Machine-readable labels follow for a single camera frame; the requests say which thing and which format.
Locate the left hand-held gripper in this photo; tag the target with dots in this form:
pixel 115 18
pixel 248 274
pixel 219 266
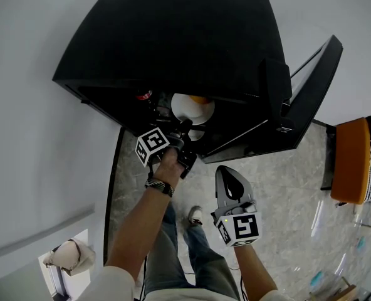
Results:
pixel 152 143

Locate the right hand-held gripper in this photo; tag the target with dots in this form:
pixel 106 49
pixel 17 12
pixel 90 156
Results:
pixel 245 227

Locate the white plate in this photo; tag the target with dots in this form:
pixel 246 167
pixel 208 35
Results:
pixel 195 135
pixel 188 110

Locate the blurry orange-brown object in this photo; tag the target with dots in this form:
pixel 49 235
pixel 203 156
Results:
pixel 198 99

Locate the black mini fridge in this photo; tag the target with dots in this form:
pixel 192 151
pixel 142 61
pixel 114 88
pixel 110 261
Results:
pixel 179 36

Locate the beige shoulder bag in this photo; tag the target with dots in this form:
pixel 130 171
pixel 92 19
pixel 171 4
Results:
pixel 71 257

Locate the person's left forearm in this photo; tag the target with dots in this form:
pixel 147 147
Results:
pixel 138 230

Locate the person's right forearm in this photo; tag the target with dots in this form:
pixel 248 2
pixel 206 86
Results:
pixel 254 268

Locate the person's left hand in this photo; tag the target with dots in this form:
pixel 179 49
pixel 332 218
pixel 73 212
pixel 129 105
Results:
pixel 168 165

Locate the empty white plate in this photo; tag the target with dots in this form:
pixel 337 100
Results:
pixel 195 135

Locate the person's white shoe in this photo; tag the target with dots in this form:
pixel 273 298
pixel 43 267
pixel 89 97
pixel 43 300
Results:
pixel 195 215

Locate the dark cola bottle, red label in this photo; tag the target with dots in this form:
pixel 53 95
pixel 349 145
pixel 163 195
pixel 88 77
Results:
pixel 144 95

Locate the person's blue jeans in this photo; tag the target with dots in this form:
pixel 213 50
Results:
pixel 170 262

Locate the teal item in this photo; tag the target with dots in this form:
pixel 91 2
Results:
pixel 317 278
pixel 360 244

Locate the orange armchair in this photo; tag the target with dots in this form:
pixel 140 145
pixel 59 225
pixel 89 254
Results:
pixel 350 161

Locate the wooden board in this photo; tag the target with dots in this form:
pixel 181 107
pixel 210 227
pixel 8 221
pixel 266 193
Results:
pixel 336 293

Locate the person's cream shirt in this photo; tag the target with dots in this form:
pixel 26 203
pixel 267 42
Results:
pixel 113 285

